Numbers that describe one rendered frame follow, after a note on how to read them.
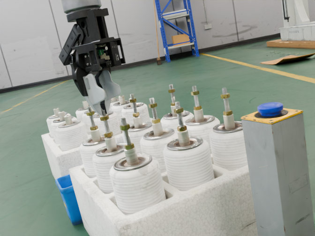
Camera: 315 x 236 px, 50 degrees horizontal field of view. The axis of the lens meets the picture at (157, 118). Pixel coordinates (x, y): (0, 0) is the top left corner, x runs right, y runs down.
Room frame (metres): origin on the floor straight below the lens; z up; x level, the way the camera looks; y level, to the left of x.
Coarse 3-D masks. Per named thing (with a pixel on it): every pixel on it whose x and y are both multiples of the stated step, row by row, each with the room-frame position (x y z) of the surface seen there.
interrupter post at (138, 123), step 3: (138, 117) 0.86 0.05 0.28; (135, 120) 0.86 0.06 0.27; (138, 120) 0.86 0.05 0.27; (141, 120) 0.87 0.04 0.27; (135, 123) 0.86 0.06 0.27; (138, 123) 0.86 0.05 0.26; (141, 123) 0.86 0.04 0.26; (135, 126) 0.86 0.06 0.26; (138, 126) 0.86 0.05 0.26; (141, 126) 0.86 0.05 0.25
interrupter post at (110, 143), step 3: (105, 138) 0.71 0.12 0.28; (111, 138) 0.71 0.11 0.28; (114, 138) 0.71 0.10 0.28; (105, 141) 0.71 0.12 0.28; (108, 141) 0.70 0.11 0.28; (111, 141) 0.70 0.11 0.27; (114, 141) 0.71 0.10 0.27; (108, 144) 0.70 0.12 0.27; (111, 144) 0.70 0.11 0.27; (114, 144) 0.71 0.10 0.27; (108, 147) 0.71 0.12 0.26; (111, 147) 0.70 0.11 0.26; (114, 147) 0.71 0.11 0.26; (108, 150) 0.71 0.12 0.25; (111, 150) 0.70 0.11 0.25; (114, 150) 0.71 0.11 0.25
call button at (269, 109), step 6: (270, 102) 0.55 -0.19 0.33; (276, 102) 0.54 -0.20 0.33; (258, 108) 0.53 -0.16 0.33; (264, 108) 0.52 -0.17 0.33; (270, 108) 0.51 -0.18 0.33; (276, 108) 0.51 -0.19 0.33; (282, 108) 0.52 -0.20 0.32; (264, 114) 0.52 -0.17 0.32; (270, 114) 0.52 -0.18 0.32; (276, 114) 0.52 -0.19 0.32
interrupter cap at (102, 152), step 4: (116, 144) 0.75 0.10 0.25; (120, 144) 0.74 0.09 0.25; (124, 144) 0.73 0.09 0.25; (100, 148) 0.73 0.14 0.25; (104, 148) 0.73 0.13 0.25; (120, 148) 0.71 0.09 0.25; (124, 148) 0.70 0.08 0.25; (96, 152) 0.71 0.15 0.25; (100, 152) 0.71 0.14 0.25; (104, 152) 0.71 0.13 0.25; (108, 152) 0.71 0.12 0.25; (112, 152) 0.69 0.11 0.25; (116, 152) 0.68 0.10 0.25; (120, 152) 0.68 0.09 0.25; (100, 156) 0.69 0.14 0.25; (104, 156) 0.68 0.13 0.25
